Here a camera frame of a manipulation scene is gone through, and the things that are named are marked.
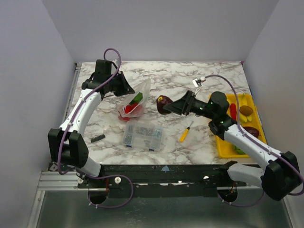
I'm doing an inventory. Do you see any large green pepper toy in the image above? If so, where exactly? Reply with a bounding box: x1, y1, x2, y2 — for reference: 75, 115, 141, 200
129, 92, 143, 105

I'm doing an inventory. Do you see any dark purple onion toy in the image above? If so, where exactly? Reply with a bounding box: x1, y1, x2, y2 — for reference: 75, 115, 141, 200
156, 95, 173, 115

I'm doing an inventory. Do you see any clear zip top bag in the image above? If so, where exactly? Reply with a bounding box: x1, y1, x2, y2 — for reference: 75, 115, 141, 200
117, 78, 151, 121

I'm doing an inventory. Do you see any red bell pepper toy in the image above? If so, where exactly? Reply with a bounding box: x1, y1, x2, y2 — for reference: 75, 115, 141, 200
118, 103, 144, 122

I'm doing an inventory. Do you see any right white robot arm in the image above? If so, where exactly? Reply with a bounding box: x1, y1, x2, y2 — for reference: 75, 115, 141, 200
163, 91, 304, 201

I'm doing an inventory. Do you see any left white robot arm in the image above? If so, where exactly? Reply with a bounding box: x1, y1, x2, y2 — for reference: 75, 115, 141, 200
48, 59, 135, 188

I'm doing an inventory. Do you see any red chili pepper toy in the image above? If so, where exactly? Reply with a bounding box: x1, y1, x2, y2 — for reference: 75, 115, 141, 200
230, 103, 237, 121

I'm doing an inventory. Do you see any clear screw organizer box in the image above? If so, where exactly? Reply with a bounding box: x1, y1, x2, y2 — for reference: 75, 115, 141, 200
122, 122, 164, 152

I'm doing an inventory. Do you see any yellow banana bunch toy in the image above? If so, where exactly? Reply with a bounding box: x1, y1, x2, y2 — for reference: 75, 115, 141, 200
238, 94, 253, 124

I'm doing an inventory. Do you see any yellow plastic tray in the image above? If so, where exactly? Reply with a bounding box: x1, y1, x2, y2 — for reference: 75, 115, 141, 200
215, 94, 267, 159

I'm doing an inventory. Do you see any black toothed plastic part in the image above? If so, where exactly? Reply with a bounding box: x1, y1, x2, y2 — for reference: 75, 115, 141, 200
90, 134, 105, 143

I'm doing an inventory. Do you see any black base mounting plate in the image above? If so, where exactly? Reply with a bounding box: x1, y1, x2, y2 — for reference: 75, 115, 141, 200
78, 164, 245, 198

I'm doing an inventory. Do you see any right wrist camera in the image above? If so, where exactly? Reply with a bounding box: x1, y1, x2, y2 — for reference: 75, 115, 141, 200
192, 76, 206, 88

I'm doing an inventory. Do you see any yellow handle screwdriver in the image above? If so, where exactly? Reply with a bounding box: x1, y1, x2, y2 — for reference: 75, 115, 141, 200
179, 121, 194, 142

